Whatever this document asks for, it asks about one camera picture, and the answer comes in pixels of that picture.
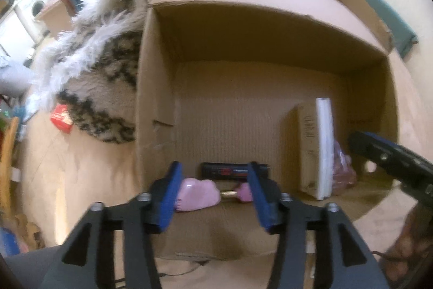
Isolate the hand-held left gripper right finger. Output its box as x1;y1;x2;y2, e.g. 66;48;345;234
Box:
247;161;389;289

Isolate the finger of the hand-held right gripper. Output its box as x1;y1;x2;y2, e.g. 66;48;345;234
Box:
348;131;433;205
367;134;433;165

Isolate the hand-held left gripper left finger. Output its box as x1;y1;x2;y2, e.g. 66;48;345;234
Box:
41;161;183;289

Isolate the small pink perfume bottle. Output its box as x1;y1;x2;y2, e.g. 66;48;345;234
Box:
220;182;254;204

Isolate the pink oval case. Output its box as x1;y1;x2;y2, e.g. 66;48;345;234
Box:
176;178;221;212

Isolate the black cosmetic tube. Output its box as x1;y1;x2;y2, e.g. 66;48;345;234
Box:
202;162;270;182

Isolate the white booklet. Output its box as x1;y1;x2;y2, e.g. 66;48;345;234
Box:
297;98;336;202

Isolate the cardboard box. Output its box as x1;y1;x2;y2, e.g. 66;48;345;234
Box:
135;0;400;262

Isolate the person's right hand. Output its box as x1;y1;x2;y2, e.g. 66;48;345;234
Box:
386;199;433;283

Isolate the teal headboard pad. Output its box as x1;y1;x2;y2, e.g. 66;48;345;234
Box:
330;0;419;60

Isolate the red package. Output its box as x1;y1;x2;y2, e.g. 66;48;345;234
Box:
51;104;74;134

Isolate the fluffy patterned blanket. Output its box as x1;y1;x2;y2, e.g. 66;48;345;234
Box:
30;0;153;145

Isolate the grey plastic bag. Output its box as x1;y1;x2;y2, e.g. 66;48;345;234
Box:
0;59;35;97

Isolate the beige side table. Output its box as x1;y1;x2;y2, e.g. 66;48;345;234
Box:
35;0;77;36

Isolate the white washing machine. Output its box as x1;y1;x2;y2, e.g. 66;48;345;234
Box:
15;0;50;30

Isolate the black wrist strap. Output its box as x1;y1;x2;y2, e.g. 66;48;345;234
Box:
115;260;208;283

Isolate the yellow wooden frame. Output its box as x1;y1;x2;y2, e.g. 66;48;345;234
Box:
0;116;21;219

